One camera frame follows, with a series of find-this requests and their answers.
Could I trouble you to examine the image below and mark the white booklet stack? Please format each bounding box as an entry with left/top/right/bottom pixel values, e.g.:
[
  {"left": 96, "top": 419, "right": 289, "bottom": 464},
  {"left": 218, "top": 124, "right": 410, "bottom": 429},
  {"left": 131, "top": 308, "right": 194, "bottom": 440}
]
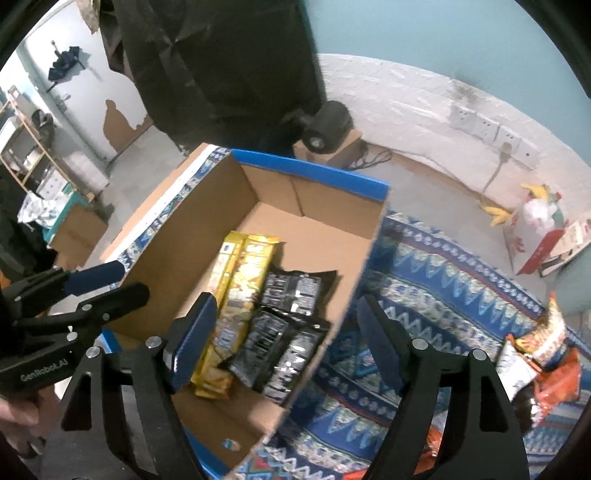
[{"left": 538, "top": 216, "right": 590, "bottom": 277}]

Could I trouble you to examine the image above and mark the red white paper bag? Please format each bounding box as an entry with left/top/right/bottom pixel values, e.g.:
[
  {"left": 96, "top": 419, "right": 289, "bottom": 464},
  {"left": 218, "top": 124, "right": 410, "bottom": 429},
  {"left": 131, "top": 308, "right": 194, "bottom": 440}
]
[{"left": 503, "top": 192, "right": 566, "bottom": 275}]

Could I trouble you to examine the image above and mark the black curtain cloth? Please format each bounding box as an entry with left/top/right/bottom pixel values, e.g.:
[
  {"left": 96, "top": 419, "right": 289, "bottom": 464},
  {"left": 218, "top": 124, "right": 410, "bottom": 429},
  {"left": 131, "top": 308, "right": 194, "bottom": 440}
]
[{"left": 98, "top": 0, "right": 325, "bottom": 155}]

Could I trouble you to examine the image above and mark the blue cardboard box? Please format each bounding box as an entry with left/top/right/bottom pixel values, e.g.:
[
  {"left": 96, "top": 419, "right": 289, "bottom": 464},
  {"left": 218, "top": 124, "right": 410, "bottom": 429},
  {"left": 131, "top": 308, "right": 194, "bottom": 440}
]
[{"left": 98, "top": 148, "right": 392, "bottom": 480}]

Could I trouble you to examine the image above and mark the wooden shelf rack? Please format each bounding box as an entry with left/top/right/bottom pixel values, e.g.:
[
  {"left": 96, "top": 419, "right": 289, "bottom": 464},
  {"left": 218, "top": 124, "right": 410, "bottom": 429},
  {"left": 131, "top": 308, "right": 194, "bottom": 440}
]
[{"left": 1, "top": 86, "right": 95, "bottom": 202}]

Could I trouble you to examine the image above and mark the white wall socket strip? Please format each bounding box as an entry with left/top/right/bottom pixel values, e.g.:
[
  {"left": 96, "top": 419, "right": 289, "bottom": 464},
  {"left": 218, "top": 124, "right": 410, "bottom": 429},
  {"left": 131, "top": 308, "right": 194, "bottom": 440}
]
[{"left": 449, "top": 103, "right": 540, "bottom": 170}]

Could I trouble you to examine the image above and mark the person's left hand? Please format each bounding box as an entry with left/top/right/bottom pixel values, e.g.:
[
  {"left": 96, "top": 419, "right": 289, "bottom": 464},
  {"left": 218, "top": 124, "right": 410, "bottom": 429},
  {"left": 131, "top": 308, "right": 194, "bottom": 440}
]
[{"left": 1, "top": 386, "right": 61, "bottom": 459}]

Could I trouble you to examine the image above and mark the silver snack packet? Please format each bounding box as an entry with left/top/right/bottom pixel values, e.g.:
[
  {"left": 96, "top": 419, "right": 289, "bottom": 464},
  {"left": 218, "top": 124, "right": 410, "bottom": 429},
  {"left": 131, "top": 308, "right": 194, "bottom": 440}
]
[{"left": 496, "top": 334, "right": 541, "bottom": 401}]

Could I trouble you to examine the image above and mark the grey plug and cable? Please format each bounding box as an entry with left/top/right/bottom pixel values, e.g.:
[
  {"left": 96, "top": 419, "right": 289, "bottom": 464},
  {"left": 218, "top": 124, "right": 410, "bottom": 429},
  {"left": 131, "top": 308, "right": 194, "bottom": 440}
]
[{"left": 351, "top": 141, "right": 515, "bottom": 209}]

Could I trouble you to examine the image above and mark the light blue trash bin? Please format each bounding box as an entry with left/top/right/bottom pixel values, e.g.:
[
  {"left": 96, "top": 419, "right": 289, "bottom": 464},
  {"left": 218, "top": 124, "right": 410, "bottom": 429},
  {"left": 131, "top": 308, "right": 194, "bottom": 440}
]
[{"left": 555, "top": 255, "right": 591, "bottom": 316}]

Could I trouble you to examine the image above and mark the yellow biscuit pack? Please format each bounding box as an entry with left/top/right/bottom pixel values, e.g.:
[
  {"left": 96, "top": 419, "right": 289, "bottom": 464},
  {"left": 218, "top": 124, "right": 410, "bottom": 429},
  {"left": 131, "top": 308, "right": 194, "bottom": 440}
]
[
  {"left": 206, "top": 231, "right": 247, "bottom": 308},
  {"left": 191, "top": 234, "right": 280, "bottom": 400}
]

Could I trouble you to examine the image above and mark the orange chips bag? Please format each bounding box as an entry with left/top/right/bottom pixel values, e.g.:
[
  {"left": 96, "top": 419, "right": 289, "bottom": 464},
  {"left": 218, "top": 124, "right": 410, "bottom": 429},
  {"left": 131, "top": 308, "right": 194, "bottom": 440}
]
[{"left": 424, "top": 345, "right": 583, "bottom": 462}]

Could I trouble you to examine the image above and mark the orange striped snack bag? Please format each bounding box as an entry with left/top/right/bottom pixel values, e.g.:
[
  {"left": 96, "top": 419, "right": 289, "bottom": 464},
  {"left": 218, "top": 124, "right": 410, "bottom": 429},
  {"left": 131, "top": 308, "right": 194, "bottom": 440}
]
[{"left": 508, "top": 291, "right": 566, "bottom": 367}]

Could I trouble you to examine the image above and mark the black snack packet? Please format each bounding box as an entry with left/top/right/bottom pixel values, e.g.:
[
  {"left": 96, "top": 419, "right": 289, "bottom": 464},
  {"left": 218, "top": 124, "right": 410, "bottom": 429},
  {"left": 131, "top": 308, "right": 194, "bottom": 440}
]
[
  {"left": 229, "top": 307, "right": 331, "bottom": 405},
  {"left": 259, "top": 265, "right": 338, "bottom": 316}
]

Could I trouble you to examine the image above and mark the banana peel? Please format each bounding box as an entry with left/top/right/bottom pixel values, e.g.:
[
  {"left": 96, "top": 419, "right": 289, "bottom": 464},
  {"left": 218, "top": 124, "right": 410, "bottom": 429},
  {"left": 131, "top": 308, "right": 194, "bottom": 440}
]
[{"left": 480, "top": 204, "right": 512, "bottom": 227}]

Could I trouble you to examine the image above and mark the patterned blue tablecloth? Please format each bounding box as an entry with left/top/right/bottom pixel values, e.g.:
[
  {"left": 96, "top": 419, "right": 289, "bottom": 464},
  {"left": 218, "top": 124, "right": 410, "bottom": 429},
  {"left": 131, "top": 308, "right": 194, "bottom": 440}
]
[{"left": 102, "top": 144, "right": 544, "bottom": 479}]

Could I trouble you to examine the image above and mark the small cardboard box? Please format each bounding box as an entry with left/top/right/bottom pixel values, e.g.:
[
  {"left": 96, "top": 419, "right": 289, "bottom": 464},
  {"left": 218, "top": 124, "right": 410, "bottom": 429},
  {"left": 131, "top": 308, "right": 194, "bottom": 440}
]
[{"left": 291, "top": 128, "right": 366, "bottom": 171}]

